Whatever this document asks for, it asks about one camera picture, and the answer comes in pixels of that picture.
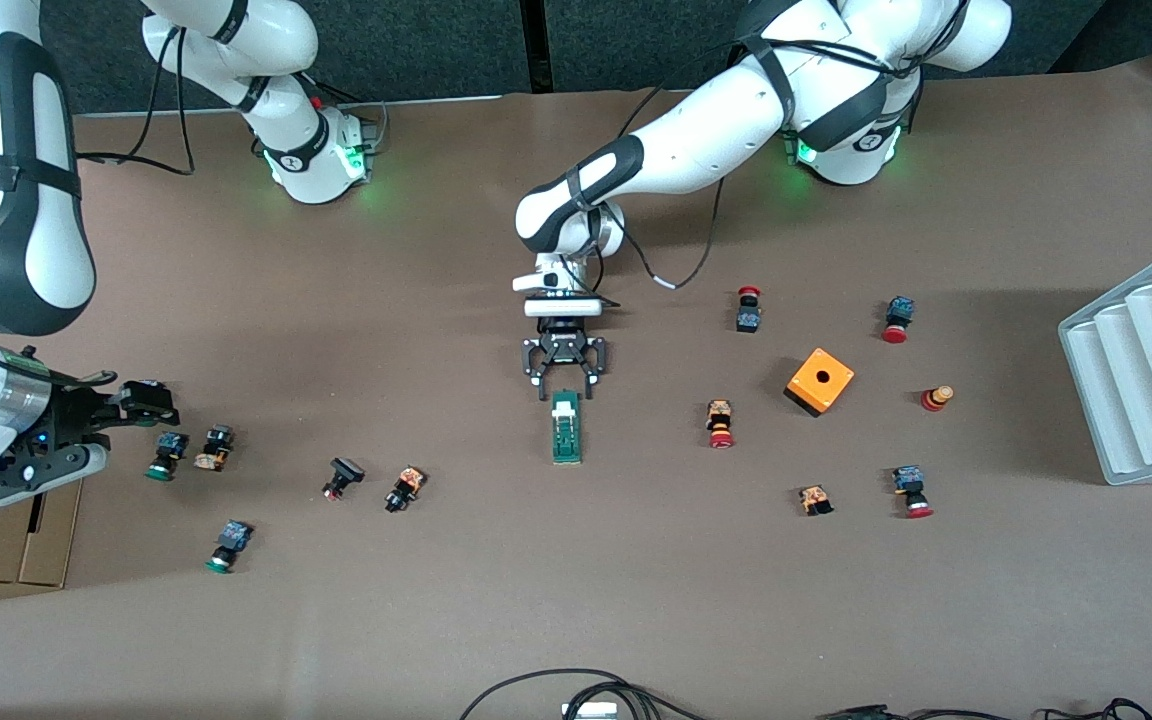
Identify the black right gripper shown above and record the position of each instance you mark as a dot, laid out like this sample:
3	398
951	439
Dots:
76	412

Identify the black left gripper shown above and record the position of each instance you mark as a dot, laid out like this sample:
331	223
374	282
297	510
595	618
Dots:
564	346

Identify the green load switch white slider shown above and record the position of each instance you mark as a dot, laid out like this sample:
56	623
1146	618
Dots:
566	440

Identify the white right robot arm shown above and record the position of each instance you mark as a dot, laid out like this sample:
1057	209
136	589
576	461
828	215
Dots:
286	50

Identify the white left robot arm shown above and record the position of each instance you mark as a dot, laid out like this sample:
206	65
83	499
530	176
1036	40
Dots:
716	120

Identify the green pushbutton blue block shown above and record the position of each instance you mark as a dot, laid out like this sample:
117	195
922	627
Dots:
229	543
167	455

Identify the black selector orange block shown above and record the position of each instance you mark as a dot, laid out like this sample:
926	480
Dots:
214	447

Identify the red yellow emergency stop button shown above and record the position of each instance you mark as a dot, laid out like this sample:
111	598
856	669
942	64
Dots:
720	423

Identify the brown cardboard divider box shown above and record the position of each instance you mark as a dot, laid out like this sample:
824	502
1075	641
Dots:
36	540

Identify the black pushbutton orange block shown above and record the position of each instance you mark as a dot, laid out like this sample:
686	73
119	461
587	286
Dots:
404	488

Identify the red mushroom button blue block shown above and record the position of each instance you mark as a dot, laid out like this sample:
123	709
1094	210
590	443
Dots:
898	315
748	318

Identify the black square red pushbutton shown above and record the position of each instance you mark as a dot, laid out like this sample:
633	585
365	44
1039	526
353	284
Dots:
343	476

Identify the orange black contact block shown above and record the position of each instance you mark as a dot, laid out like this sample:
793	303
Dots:
815	499

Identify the red mushroom button silver collar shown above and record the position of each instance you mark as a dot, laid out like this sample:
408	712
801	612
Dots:
910	488

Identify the red yellow emergency stop head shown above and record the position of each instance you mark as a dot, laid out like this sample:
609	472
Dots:
935	398

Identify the grey ribbed plastic tray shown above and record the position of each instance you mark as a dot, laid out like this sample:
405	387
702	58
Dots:
1136	370

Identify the orange button enclosure box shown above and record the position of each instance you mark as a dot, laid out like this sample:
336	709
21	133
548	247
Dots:
836	382

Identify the silver aluminium frame piece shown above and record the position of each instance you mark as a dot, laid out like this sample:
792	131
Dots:
589	712

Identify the black partition post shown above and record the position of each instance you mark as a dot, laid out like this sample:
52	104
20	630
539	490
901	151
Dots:
534	40

